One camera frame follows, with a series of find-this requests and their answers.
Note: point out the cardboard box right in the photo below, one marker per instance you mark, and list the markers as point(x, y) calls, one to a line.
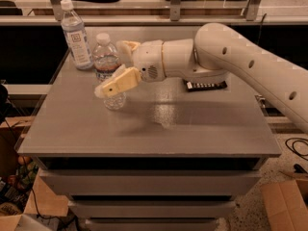
point(286, 205)

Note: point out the cardboard box with items left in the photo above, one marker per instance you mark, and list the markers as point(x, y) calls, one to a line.
point(27, 204)

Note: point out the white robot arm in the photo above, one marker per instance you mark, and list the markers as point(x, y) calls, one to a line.
point(215, 51)

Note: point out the black snack bar wrapper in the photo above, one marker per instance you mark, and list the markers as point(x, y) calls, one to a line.
point(190, 86)

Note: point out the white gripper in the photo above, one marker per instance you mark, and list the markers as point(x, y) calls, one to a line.
point(148, 61)

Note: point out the water bottle white blue label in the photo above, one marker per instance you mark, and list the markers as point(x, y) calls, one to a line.
point(76, 36)

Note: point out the clear water bottle red label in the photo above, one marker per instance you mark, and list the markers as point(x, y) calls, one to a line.
point(106, 62)

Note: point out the grey drawer cabinet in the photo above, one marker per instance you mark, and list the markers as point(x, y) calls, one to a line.
point(169, 160)

